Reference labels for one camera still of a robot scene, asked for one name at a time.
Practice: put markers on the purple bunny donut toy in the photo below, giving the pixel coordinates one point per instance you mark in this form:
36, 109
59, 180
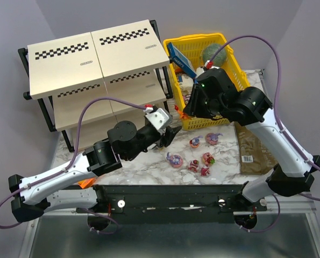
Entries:
174, 160

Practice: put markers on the red pink bear toy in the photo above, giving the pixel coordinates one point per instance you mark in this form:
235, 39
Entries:
193, 166

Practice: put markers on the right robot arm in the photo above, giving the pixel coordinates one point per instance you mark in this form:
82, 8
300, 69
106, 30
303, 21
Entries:
292, 174

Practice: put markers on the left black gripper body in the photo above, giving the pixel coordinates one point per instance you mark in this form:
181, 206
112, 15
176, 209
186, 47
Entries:
162, 135

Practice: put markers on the cream paper roll pack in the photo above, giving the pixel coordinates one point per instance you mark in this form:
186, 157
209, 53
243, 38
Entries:
185, 83

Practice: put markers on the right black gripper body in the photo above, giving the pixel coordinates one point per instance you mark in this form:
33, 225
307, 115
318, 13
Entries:
193, 102

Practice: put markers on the brown coffee bag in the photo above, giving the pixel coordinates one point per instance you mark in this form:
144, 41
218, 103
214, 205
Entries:
255, 158

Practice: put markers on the purple bunny orange cup toy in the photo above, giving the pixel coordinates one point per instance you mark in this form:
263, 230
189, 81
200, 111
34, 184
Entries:
195, 142

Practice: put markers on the orange dragon toy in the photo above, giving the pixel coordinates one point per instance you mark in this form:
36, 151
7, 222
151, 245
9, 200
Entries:
182, 115

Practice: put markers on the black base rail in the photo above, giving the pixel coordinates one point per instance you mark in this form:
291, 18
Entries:
171, 204

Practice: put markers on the yellow plastic basket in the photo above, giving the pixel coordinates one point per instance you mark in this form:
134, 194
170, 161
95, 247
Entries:
191, 46

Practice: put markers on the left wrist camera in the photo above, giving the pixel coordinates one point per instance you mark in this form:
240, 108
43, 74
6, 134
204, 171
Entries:
158, 117

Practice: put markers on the blue Harry's box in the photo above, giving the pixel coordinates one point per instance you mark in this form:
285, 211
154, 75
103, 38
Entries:
181, 61

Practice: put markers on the small red pink toy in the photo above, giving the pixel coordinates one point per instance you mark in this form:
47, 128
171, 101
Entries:
205, 171

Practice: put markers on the purple creature pink donut toy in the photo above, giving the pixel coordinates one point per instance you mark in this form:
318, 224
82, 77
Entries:
213, 138

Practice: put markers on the orange Scrub Daddy box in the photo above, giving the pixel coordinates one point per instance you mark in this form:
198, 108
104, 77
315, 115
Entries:
86, 183

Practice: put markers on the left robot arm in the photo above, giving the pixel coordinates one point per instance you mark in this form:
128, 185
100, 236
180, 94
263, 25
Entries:
36, 195

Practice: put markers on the pink bear strawberry toy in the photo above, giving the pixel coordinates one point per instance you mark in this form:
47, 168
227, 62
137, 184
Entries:
208, 159

